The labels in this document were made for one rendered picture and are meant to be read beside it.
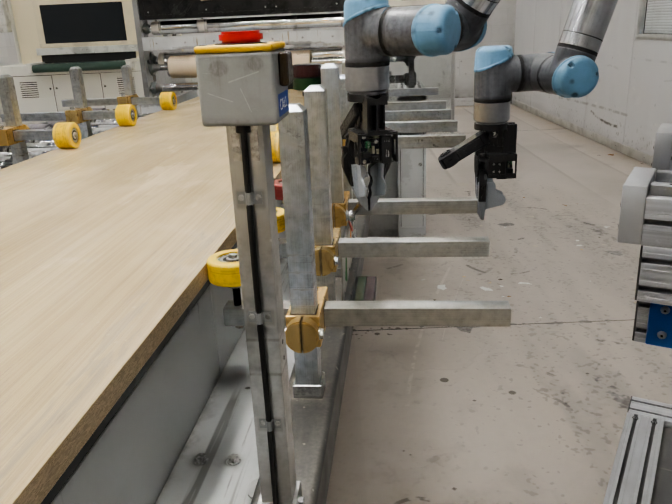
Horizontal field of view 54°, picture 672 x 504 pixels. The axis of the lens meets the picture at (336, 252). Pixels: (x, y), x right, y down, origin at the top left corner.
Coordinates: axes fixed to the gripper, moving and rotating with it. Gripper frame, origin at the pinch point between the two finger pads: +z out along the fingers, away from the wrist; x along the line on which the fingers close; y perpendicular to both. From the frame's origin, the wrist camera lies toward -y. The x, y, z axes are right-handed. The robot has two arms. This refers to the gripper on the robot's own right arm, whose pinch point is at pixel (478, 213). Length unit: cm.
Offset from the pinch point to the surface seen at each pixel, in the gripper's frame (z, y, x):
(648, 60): -1, 189, 451
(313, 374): 8, -30, -56
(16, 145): -9, -140, 57
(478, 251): -0.5, -3.0, -26.5
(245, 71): -37, -30, -84
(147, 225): -8, -63, -31
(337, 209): -4.0, -30.5, -8.5
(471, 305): 0, -7, -50
